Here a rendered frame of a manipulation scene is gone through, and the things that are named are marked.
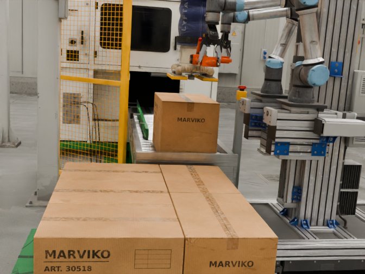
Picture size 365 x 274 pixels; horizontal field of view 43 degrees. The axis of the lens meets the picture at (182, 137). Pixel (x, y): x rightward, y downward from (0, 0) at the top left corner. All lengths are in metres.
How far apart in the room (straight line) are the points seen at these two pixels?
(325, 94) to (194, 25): 0.90
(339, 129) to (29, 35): 10.00
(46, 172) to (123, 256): 2.05
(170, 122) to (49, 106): 1.09
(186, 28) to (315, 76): 0.87
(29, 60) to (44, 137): 8.23
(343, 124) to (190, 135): 1.04
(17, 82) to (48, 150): 8.14
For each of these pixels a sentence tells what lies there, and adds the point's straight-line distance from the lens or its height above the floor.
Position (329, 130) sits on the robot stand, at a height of 0.91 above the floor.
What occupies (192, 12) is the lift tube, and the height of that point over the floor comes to 1.52.
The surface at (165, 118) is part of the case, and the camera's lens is 3.13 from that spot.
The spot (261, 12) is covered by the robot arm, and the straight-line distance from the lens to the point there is 3.20.
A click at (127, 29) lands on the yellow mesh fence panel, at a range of 3.77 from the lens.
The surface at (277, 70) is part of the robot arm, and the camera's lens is 3.17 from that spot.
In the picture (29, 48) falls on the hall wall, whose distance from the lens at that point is 11.98.
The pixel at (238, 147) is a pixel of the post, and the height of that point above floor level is 0.55.
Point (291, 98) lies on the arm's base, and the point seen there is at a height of 1.06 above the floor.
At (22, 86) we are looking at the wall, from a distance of 11.91.
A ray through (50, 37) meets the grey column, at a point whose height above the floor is 1.32.
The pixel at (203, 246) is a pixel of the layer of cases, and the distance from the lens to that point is 1.96.
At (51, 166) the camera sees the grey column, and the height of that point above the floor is 0.31.
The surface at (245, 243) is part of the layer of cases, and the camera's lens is 2.00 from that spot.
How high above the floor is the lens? 1.29
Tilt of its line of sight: 11 degrees down
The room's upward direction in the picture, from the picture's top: 4 degrees clockwise
